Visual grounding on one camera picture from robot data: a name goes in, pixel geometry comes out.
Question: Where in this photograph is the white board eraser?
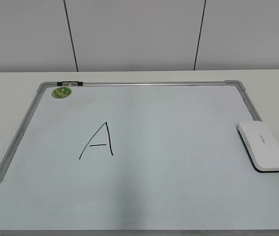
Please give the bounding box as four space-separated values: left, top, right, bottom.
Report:
238 121 279 173

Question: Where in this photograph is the white board with aluminium frame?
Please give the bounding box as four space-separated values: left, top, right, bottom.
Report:
0 81 279 236

